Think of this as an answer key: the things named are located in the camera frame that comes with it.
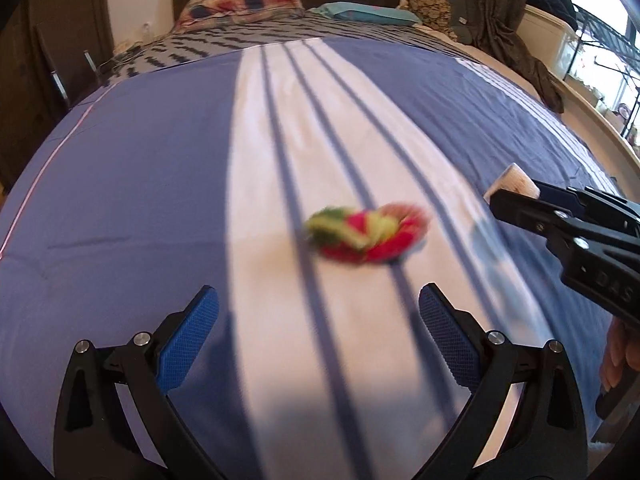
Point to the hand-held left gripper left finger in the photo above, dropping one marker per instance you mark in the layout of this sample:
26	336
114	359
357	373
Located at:
187	345

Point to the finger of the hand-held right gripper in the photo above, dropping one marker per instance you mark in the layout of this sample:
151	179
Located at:
565	197
525	210

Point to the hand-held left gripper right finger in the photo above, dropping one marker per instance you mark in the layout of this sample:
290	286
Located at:
450	347

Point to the small white beige block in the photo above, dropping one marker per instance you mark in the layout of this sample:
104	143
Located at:
512	184

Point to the person's right hand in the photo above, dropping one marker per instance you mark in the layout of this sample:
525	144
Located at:
614	355

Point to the blue white striped duvet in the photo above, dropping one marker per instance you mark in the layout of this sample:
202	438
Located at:
150	185

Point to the black metal rack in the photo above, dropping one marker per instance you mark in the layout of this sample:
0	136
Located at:
607	35

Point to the white window ledge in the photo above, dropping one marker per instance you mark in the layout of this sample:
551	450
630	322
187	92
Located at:
552	27

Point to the brown curtain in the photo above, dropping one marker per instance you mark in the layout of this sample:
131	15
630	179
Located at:
505	20

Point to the floral patterned cushion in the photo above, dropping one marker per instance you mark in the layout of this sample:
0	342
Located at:
432	2

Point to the teal pillow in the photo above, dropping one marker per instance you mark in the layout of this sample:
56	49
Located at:
370	12

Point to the zigzag patterned blanket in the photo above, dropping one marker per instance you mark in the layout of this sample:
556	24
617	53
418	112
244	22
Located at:
225	45

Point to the dark wooden wardrobe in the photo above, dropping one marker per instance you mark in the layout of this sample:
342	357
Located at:
30	85

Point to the plaid pillow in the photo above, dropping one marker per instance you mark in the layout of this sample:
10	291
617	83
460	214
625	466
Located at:
240	5

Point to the white wall socket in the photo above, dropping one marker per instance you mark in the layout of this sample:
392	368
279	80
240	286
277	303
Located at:
147	28

